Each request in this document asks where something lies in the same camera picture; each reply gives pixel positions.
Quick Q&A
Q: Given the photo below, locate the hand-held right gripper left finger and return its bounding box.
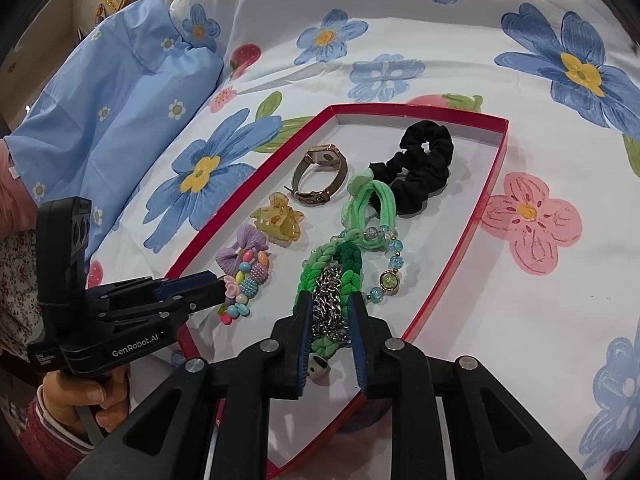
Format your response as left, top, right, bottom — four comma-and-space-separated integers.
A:
65, 290, 315, 480

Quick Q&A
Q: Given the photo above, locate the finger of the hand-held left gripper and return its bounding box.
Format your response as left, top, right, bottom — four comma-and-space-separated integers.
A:
86, 269, 222, 311
97, 280, 232, 333

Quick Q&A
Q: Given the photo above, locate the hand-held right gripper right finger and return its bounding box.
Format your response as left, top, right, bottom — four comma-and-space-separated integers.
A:
347, 290, 588, 480

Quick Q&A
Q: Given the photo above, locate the colourful beaded bracelet purple bow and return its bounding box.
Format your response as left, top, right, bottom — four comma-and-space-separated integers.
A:
215, 224, 273, 326

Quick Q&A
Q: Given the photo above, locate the green braided chain bracelet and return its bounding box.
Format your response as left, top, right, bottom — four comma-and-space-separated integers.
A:
292, 242, 373, 382

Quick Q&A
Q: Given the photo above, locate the yellow hair claw clip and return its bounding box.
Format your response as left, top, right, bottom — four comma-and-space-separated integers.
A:
250, 192, 306, 246

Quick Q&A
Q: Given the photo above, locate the green hair tie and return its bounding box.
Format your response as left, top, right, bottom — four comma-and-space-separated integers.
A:
341, 172, 398, 251

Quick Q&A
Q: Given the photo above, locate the red shallow box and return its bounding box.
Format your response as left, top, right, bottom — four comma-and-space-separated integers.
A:
162, 104, 510, 478

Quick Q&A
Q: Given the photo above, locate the person's left forearm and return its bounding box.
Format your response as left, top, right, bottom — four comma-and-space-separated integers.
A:
17, 395, 101, 466

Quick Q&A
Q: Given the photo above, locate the person's left hand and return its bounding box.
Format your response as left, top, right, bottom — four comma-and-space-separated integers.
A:
42, 367, 131, 436

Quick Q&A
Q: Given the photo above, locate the floral patterned cloth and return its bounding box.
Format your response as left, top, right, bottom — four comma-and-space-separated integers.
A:
0, 230, 46, 361

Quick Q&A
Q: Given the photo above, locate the pink cloth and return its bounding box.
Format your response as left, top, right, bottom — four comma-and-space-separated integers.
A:
0, 142, 38, 233

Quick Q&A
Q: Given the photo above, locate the light blue floral pillow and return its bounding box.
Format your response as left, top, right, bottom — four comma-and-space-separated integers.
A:
5, 0, 224, 261

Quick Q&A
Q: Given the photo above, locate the gold wristwatch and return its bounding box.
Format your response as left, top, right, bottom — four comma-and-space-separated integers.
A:
291, 144, 348, 208

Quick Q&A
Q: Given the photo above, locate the black scrunchie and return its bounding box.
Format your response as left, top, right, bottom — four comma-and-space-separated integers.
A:
368, 121, 455, 216

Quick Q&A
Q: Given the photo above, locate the floral bedsheet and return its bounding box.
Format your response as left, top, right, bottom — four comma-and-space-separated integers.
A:
85, 0, 640, 480

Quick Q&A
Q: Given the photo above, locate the glass bead bracelet watch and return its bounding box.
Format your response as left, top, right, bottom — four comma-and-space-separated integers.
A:
332, 227, 405, 306

